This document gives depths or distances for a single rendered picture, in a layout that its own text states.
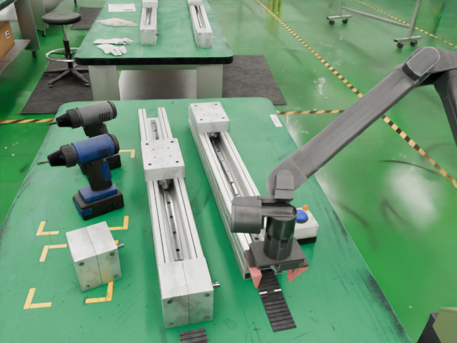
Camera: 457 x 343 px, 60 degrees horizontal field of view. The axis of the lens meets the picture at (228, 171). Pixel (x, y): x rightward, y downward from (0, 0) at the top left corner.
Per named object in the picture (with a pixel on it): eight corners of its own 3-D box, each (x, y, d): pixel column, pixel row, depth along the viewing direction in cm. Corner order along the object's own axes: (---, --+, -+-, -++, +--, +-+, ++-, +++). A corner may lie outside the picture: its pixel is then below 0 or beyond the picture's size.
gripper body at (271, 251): (248, 249, 84) (250, 222, 79) (293, 242, 86) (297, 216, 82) (257, 271, 78) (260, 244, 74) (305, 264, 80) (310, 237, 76)
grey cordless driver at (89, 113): (125, 166, 130) (117, 104, 118) (64, 185, 120) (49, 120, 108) (115, 156, 135) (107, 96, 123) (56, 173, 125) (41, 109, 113)
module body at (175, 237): (205, 286, 90) (205, 260, 85) (160, 294, 87) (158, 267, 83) (165, 127, 154) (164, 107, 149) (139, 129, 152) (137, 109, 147)
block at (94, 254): (132, 274, 92) (128, 244, 87) (81, 292, 87) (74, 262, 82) (120, 247, 99) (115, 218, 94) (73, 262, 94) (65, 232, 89)
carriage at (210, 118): (228, 138, 137) (229, 120, 133) (197, 141, 134) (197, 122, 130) (218, 118, 150) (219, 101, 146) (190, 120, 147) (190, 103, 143)
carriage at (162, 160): (185, 185, 112) (184, 165, 109) (145, 189, 110) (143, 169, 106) (177, 156, 125) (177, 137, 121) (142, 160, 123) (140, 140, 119)
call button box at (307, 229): (315, 243, 103) (319, 224, 99) (281, 248, 101) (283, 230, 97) (303, 223, 109) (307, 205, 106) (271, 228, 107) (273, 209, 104)
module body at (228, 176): (283, 273, 94) (288, 247, 89) (243, 280, 92) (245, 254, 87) (213, 123, 158) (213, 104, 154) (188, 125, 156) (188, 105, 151)
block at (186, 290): (224, 318, 83) (225, 287, 78) (164, 329, 80) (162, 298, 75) (215, 284, 90) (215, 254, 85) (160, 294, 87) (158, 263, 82)
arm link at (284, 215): (300, 216, 72) (296, 197, 77) (262, 215, 72) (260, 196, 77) (295, 244, 76) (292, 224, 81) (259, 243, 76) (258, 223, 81)
